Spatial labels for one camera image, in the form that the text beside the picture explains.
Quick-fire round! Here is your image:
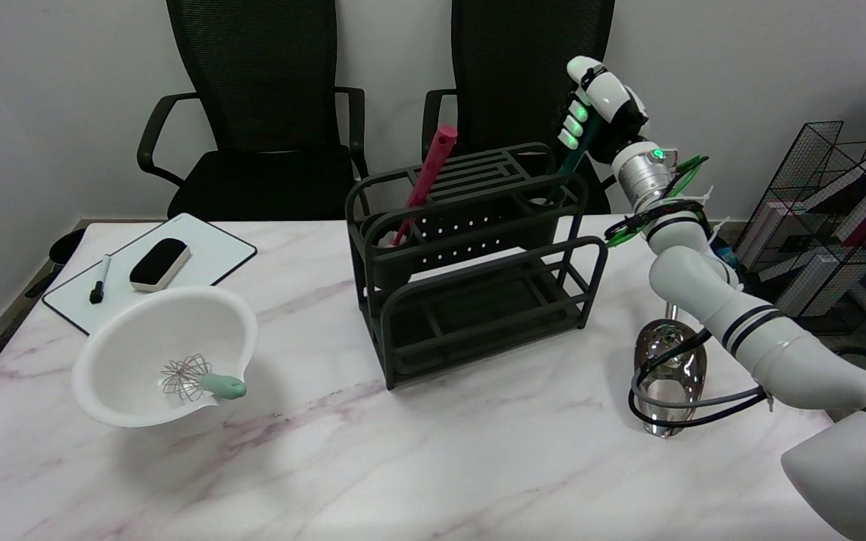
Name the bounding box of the teal sponge bottle brush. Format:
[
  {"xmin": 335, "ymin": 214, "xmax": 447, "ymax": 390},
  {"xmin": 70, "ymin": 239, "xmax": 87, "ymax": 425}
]
[{"xmin": 546, "ymin": 113, "xmax": 601, "ymax": 205}]

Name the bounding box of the black marker pen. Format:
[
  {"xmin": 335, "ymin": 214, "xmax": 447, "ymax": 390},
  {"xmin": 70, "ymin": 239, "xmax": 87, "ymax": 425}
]
[{"xmin": 89, "ymin": 255, "xmax": 113, "ymax": 305}]

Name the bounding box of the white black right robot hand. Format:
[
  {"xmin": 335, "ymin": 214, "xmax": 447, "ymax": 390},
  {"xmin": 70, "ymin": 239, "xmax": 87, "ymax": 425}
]
[{"xmin": 557, "ymin": 56, "xmax": 648, "ymax": 162}]

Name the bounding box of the pink bottle brush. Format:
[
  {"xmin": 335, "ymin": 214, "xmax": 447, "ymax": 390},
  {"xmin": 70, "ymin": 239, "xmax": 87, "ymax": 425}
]
[{"xmin": 390, "ymin": 124, "xmax": 458, "ymax": 247}]

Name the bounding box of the small whiteboard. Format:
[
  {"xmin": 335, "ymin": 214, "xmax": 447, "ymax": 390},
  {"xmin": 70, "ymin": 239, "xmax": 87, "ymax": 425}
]
[{"xmin": 42, "ymin": 213, "xmax": 258, "ymax": 336}]

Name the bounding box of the dark green dish rack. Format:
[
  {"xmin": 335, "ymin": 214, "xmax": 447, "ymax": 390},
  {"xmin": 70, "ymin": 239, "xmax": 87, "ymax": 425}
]
[{"xmin": 346, "ymin": 143, "xmax": 609, "ymax": 390}]

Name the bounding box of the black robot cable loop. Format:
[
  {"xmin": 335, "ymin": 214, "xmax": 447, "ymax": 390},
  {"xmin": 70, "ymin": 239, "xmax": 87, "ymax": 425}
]
[{"xmin": 628, "ymin": 327, "xmax": 866, "ymax": 429}]

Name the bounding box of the black whiteboard eraser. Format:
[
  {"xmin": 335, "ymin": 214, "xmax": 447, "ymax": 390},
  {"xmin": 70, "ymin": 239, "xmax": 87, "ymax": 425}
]
[{"xmin": 129, "ymin": 238, "xmax": 192, "ymax": 293}]

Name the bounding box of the shiny steel scoop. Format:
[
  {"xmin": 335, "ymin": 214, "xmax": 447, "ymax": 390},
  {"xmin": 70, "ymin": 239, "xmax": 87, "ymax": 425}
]
[{"xmin": 634, "ymin": 301, "xmax": 707, "ymax": 438}]

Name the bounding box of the white mixing bowl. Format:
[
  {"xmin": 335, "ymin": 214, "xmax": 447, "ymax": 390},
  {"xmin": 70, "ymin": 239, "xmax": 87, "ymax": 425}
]
[{"xmin": 72, "ymin": 286, "xmax": 259, "ymax": 429}]

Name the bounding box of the green robot cable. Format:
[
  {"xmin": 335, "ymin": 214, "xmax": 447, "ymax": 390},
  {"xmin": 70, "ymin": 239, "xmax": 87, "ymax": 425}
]
[{"xmin": 604, "ymin": 154, "xmax": 710, "ymax": 249}]

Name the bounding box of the black wire mesh shelf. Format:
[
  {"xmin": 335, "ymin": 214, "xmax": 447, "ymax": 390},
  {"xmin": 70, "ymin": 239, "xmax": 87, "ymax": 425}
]
[{"xmin": 734, "ymin": 121, "xmax": 866, "ymax": 337}]

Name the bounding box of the whisk with mint handle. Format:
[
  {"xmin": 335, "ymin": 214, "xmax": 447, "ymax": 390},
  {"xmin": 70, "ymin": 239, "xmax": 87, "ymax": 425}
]
[{"xmin": 160, "ymin": 355, "xmax": 248, "ymax": 403}]

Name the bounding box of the round black floor object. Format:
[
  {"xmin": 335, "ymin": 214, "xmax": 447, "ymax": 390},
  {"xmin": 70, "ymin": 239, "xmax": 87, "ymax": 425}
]
[{"xmin": 49, "ymin": 228, "xmax": 86, "ymax": 265}]

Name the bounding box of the black mesh office chair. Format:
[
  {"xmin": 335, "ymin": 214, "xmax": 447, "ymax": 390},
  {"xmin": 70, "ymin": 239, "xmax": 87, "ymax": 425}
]
[
  {"xmin": 137, "ymin": 0, "xmax": 368, "ymax": 221},
  {"xmin": 422, "ymin": 0, "xmax": 637, "ymax": 216}
]

